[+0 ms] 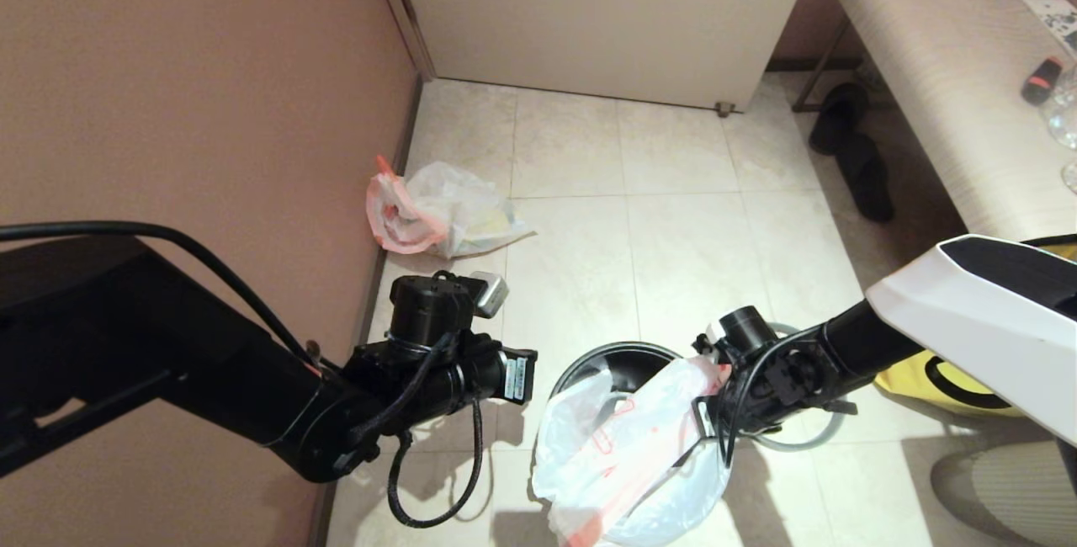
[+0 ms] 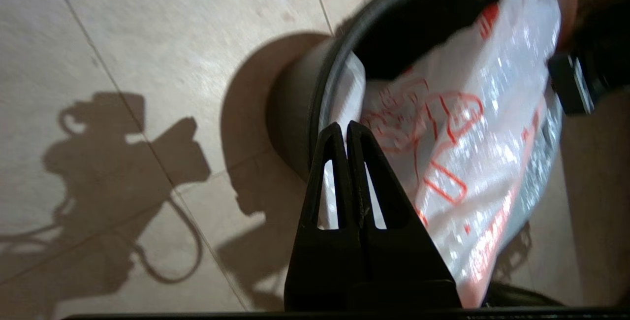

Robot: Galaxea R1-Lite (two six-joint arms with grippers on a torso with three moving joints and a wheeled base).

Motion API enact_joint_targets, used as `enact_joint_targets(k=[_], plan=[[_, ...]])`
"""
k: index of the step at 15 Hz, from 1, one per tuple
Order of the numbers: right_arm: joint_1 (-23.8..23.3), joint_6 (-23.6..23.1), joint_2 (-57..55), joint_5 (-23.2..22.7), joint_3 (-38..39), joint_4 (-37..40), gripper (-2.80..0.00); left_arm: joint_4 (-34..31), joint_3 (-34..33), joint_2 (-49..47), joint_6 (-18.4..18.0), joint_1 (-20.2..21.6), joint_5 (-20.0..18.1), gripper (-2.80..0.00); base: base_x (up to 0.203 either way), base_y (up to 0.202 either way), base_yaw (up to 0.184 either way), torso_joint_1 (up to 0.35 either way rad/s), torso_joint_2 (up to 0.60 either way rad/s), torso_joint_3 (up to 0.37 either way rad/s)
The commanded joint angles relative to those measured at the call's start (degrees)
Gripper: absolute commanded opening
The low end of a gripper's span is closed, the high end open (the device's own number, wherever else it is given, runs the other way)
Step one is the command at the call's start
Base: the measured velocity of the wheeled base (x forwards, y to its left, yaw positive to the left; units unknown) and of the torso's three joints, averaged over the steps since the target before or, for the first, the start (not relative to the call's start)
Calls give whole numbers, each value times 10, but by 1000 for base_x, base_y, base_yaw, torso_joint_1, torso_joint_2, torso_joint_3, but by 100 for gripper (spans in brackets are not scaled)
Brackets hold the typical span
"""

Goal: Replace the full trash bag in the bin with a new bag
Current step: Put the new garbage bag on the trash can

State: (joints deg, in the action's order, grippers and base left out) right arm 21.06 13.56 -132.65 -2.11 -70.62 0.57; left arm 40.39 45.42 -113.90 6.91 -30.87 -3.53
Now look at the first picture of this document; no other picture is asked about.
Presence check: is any white leaflet with blue print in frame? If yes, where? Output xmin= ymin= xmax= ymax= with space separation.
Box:
xmin=1021 ymin=0 xmax=1077 ymax=53

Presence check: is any white door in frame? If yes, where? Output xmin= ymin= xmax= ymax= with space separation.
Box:
xmin=389 ymin=0 xmax=822 ymax=114

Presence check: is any black round trash bin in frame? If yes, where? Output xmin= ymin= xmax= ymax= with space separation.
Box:
xmin=551 ymin=341 xmax=687 ymax=403

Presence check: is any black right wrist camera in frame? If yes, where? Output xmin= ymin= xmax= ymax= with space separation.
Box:
xmin=694 ymin=305 xmax=780 ymax=356

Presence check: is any black marker with red band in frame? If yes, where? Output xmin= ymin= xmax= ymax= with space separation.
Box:
xmin=1020 ymin=56 xmax=1064 ymax=106

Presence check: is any light woodgrain desk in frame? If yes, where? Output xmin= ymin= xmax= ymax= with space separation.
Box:
xmin=789 ymin=0 xmax=1077 ymax=245

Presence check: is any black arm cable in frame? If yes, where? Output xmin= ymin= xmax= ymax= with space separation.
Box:
xmin=0 ymin=221 xmax=485 ymax=529
xmin=719 ymin=337 xmax=859 ymax=468

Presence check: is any beige door frame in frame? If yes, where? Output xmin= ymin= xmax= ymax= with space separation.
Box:
xmin=363 ymin=0 xmax=438 ymax=83

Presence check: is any grey bin ring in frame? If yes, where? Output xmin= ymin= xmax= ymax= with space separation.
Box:
xmin=751 ymin=321 xmax=847 ymax=454

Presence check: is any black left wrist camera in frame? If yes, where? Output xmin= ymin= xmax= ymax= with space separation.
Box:
xmin=389 ymin=271 xmax=511 ymax=352

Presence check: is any black slipper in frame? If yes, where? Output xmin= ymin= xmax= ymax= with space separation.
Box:
xmin=841 ymin=136 xmax=896 ymax=223
xmin=808 ymin=82 xmax=871 ymax=156

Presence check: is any yellow fabric bag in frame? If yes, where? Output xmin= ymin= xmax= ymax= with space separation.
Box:
xmin=875 ymin=240 xmax=1077 ymax=418

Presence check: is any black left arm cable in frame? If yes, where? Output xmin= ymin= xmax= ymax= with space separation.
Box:
xmin=0 ymin=221 xmax=485 ymax=529

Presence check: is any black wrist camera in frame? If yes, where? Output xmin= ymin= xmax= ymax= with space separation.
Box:
xmin=694 ymin=305 xmax=780 ymax=356
xmin=389 ymin=271 xmax=511 ymax=352

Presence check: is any white red-printed trash bag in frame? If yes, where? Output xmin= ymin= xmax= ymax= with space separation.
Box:
xmin=532 ymin=356 xmax=735 ymax=547
xmin=366 ymin=153 xmax=537 ymax=260

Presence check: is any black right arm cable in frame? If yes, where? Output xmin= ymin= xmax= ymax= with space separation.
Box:
xmin=719 ymin=337 xmax=859 ymax=468

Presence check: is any grey skirting board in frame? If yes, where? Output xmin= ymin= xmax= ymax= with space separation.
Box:
xmin=307 ymin=76 xmax=426 ymax=547

